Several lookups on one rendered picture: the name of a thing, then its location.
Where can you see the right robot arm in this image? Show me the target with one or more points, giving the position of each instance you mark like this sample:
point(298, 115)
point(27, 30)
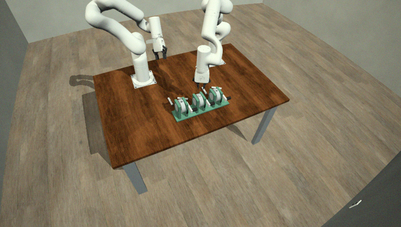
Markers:
point(133, 41)

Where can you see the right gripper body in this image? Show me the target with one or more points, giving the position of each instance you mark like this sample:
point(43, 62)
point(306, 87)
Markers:
point(158, 46)

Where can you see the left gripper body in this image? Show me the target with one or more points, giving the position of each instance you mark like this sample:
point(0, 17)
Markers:
point(201, 77)

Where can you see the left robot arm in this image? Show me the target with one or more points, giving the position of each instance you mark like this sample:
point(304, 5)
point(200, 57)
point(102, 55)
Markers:
point(212, 24)

